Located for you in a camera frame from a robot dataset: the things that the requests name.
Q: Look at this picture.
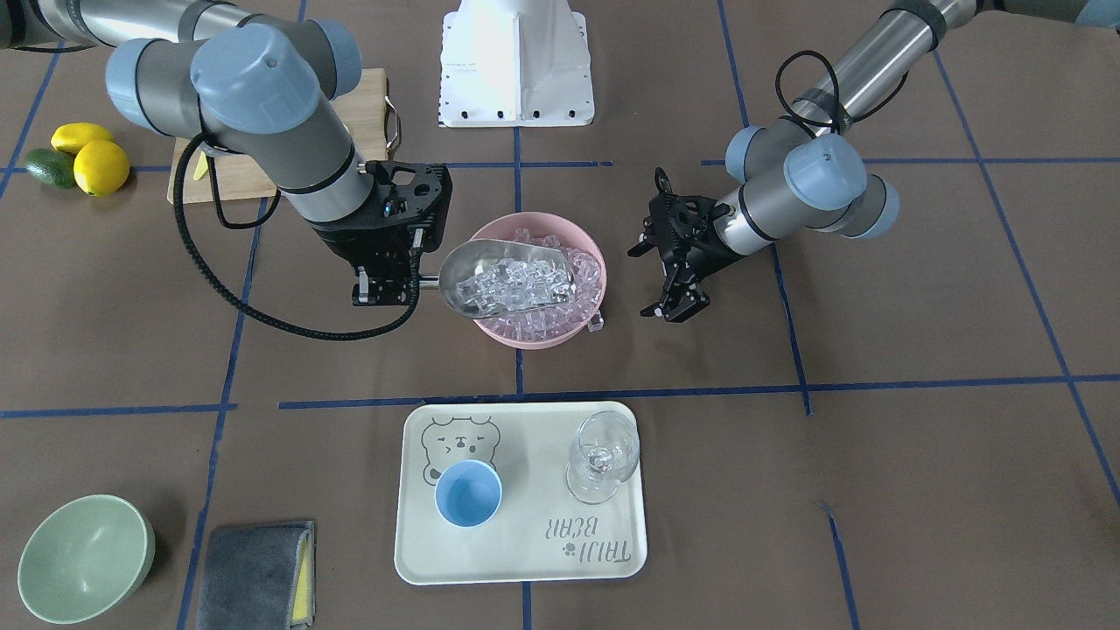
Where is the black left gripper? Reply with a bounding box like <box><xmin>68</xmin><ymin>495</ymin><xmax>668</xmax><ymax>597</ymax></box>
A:
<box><xmin>627</xmin><ymin>168</ymin><xmax>736</xmax><ymax>323</ymax></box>

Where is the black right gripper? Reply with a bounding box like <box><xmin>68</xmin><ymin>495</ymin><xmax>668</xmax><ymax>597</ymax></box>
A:
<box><xmin>311</xmin><ymin>161</ymin><xmax>452</xmax><ymax>307</ymax></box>

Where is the steel ice scoop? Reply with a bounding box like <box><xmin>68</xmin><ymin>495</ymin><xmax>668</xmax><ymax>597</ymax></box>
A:
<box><xmin>421</xmin><ymin>239</ymin><xmax>575</xmax><ymax>319</ymax></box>

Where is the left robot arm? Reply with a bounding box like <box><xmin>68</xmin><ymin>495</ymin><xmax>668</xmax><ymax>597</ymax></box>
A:
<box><xmin>628</xmin><ymin>1</ymin><xmax>1117</xmax><ymax>323</ymax></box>

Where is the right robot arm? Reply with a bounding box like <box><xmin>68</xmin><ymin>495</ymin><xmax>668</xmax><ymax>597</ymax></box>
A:
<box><xmin>3</xmin><ymin>1</ymin><xmax>451</xmax><ymax>305</ymax></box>

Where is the pile of clear ice cubes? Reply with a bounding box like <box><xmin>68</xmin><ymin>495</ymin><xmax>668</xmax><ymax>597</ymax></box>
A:
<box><xmin>476</xmin><ymin>226</ymin><xmax>606</xmax><ymax>348</ymax></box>

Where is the light blue cup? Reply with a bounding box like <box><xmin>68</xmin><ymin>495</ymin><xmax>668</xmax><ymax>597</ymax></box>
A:
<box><xmin>435</xmin><ymin>458</ymin><xmax>503</xmax><ymax>528</ymax></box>

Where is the pink bowl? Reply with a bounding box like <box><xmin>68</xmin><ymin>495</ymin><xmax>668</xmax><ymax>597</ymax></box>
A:
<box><xmin>472</xmin><ymin>212</ymin><xmax>607</xmax><ymax>350</ymax></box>

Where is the clear wine glass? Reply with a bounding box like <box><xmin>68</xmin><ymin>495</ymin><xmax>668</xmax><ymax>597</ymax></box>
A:
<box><xmin>564</xmin><ymin>410</ymin><xmax>640</xmax><ymax>504</ymax></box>

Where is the wooden cutting board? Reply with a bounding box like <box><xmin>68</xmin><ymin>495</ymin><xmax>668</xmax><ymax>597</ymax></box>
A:
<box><xmin>183</xmin><ymin>68</ymin><xmax>400</xmax><ymax>204</ymax></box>

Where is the yellow plastic knife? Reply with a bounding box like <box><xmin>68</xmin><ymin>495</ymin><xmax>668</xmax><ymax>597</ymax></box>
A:
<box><xmin>192</xmin><ymin>151</ymin><xmax>211</xmax><ymax>182</ymax></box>

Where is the cream bear tray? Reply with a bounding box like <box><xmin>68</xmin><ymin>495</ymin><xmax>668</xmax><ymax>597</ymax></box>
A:
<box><xmin>395</xmin><ymin>400</ymin><xmax>648</xmax><ymax>585</ymax></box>

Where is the yellow lemon lower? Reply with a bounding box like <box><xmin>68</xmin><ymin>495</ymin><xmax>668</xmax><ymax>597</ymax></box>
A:
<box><xmin>73</xmin><ymin>140</ymin><xmax>131</xmax><ymax>197</ymax></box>

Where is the yellow lemon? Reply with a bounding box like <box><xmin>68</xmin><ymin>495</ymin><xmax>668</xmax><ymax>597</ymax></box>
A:
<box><xmin>73</xmin><ymin>140</ymin><xmax>131</xmax><ymax>197</ymax></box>
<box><xmin>52</xmin><ymin>122</ymin><xmax>116</xmax><ymax>156</ymax></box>

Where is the grey folded cloth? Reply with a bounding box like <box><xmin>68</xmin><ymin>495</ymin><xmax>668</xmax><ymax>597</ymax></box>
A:
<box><xmin>196</xmin><ymin>520</ymin><xmax>316</xmax><ymax>629</ymax></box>

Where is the yellow lemon upper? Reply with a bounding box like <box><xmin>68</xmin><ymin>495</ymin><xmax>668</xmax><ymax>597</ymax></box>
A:
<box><xmin>52</xmin><ymin>122</ymin><xmax>116</xmax><ymax>156</ymax></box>

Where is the green lime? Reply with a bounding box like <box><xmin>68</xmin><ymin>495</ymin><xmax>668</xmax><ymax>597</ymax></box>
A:
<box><xmin>24</xmin><ymin>148</ymin><xmax>77</xmax><ymax>189</ymax></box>

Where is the green bowl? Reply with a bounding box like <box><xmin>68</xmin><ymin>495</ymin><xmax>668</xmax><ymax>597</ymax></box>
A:
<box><xmin>17</xmin><ymin>494</ymin><xmax>156</xmax><ymax>626</ymax></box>

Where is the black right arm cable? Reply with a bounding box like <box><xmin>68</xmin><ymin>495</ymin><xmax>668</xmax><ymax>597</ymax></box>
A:
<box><xmin>172</xmin><ymin>131</ymin><xmax>423</xmax><ymax>342</ymax></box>

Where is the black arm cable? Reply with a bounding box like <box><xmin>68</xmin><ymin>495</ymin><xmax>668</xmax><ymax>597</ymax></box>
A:
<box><xmin>775</xmin><ymin>50</ymin><xmax>911</xmax><ymax>137</ymax></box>
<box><xmin>172</xmin><ymin>131</ymin><xmax>423</xmax><ymax>342</ymax></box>

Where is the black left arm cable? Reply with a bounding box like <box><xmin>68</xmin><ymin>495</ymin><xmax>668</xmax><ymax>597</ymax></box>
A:
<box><xmin>775</xmin><ymin>50</ymin><xmax>911</xmax><ymax>137</ymax></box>

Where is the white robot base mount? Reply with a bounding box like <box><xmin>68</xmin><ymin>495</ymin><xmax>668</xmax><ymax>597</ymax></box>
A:
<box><xmin>437</xmin><ymin>1</ymin><xmax>596</xmax><ymax>129</ymax></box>

